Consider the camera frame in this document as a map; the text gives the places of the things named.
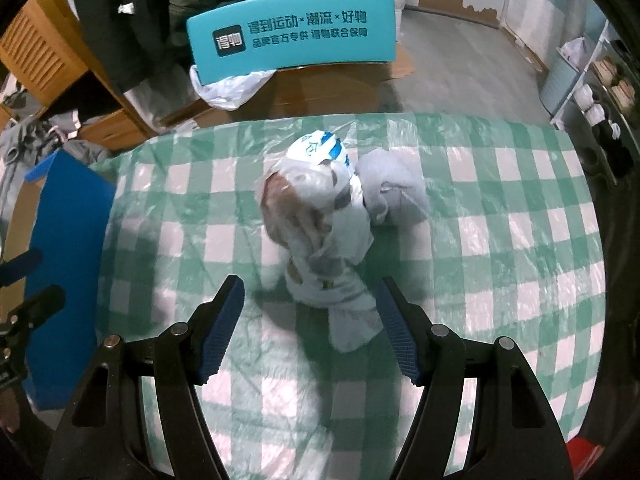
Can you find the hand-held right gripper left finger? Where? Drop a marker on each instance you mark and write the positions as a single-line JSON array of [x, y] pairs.
[[220, 335]]

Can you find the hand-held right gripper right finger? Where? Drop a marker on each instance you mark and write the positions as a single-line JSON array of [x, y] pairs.
[[400, 335]]

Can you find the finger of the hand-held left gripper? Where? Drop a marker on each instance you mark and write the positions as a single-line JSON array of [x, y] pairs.
[[37, 305], [22, 265]]

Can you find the blue-rimmed cardboard shoe box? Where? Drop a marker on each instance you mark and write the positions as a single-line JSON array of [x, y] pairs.
[[65, 240]]

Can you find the white patterned cloth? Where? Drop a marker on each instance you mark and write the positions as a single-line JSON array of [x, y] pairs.
[[330, 240]]

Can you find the grey cloth ball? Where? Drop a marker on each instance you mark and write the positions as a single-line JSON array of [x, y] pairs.
[[395, 185]]

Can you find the person's left hand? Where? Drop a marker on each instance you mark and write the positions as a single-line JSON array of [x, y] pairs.
[[6, 412]]

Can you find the green checkered tablecloth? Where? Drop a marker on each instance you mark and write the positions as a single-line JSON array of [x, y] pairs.
[[500, 270]]

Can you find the grey hoodie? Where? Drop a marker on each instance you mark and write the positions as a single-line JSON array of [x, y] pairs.
[[30, 145]]

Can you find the wooden louvered cabinet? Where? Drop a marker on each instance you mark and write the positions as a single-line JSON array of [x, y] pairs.
[[45, 55]]

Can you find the red object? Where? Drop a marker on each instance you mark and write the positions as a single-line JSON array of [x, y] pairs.
[[587, 460]]

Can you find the white plastic bag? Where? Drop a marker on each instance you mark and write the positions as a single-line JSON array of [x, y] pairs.
[[230, 90]]

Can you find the brown cardboard box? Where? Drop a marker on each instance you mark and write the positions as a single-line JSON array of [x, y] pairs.
[[325, 95]]

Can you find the black hanging jacket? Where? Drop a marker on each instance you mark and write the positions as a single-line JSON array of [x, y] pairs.
[[130, 20]]

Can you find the grey shoe rack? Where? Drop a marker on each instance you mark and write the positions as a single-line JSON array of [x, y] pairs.
[[600, 125]]

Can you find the light blue bin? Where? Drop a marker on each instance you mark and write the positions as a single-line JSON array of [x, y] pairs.
[[560, 85]]

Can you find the group of shoes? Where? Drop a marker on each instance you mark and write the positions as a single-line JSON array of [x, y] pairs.
[[595, 110]]

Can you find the teal printed box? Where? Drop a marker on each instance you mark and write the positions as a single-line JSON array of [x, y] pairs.
[[300, 45]]

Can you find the grey floor pipe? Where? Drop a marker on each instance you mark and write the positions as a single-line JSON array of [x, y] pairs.
[[450, 14]]

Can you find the white bag on bin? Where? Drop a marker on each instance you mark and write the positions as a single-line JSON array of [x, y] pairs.
[[572, 50]]

